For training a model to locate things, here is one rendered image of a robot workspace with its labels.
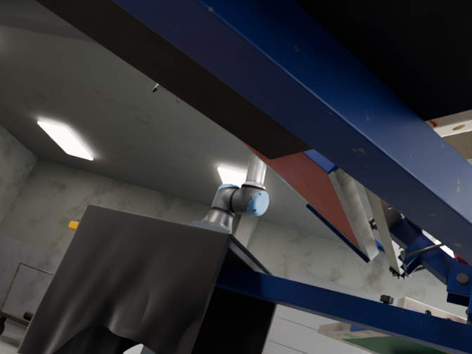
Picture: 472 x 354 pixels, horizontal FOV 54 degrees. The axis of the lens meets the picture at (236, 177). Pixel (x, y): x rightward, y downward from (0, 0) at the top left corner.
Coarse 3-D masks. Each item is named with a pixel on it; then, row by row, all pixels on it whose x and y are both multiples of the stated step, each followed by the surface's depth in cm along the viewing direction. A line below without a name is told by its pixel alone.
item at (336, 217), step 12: (264, 156) 165; (276, 168) 163; (288, 168) 143; (288, 180) 161; (300, 180) 141; (300, 192) 160; (312, 192) 140; (312, 204) 158; (324, 204) 138; (324, 216) 155; (336, 216) 137; (348, 228) 135
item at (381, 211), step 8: (368, 192) 105; (368, 200) 110; (376, 200) 104; (376, 208) 109; (384, 208) 106; (392, 208) 109; (376, 216) 115; (384, 216) 109; (392, 216) 112; (400, 216) 115; (376, 224) 121; (384, 224) 114; (392, 224) 115; (384, 232) 121; (384, 240) 128; (392, 240) 122; (384, 248) 135; (392, 248) 127; (400, 248) 130; (392, 256) 135; (392, 264) 144; (400, 264) 139; (400, 272) 143
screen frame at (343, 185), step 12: (336, 168) 100; (336, 180) 103; (348, 180) 105; (336, 192) 112; (348, 192) 109; (348, 204) 113; (360, 204) 117; (348, 216) 122; (360, 216) 121; (336, 228) 153; (360, 228) 126; (348, 240) 151; (360, 240) 134; (372, 240) 137; (372, 252) 142
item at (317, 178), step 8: (288, 160) 133; (296, 160) 123; (304, 160) 115; (296, 168) 131; (304, 168) 122; (312, 168) 114; (320, 168) 107; (304, 176) 131; (312, 176) 122; (320, 176) 114; (328, 176) 107; (312, 184) 130; (320, 184) 121; (328, 184) 113; (320, 192) 129; (328, 192) 121; (328, 200) 128; (336, 200) 119; (336, 208) 127
